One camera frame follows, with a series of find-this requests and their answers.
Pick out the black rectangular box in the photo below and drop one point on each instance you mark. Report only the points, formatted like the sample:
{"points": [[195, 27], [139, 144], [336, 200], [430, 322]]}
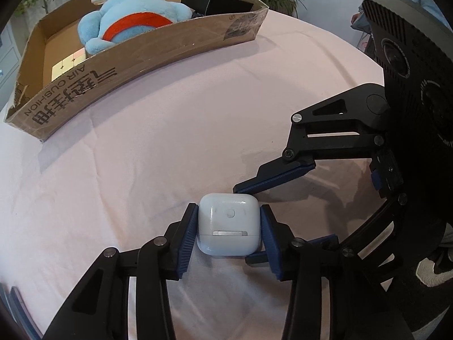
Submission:
{"points": [[212, 1]]}

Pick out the pastel puzzle cube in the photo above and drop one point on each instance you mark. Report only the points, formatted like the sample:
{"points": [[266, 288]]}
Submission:
{"points": [[67, 63]]}

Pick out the white earbud case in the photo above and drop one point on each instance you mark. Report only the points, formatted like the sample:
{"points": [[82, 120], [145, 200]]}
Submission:
{"points": [[230, 223]]}

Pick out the grey cabinet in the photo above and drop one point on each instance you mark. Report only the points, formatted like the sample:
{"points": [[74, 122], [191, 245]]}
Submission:
{"points": [[7, 56]]}

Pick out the person's grey white shoe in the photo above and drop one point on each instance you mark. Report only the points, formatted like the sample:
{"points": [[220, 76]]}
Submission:
{"points": [[437, 272]]}

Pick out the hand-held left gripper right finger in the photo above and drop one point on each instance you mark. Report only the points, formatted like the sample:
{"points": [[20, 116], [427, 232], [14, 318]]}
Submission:
{"points": [[270, 244]]}

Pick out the cardboard box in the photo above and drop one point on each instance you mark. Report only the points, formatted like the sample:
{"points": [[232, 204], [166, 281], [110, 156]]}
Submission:
{"points": [[106, 78]]}

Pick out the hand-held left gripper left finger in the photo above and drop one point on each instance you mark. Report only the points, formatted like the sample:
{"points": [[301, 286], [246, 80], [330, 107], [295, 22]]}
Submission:
{"points": [[187, 244]]}

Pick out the light blue plush toy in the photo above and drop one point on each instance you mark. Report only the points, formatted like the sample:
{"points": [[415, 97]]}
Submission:
{"points": [[141, 10]]}

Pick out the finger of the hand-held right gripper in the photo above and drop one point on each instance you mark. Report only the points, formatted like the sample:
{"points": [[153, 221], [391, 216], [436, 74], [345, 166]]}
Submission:
{"points": [[325, 242], [279, 179]]}

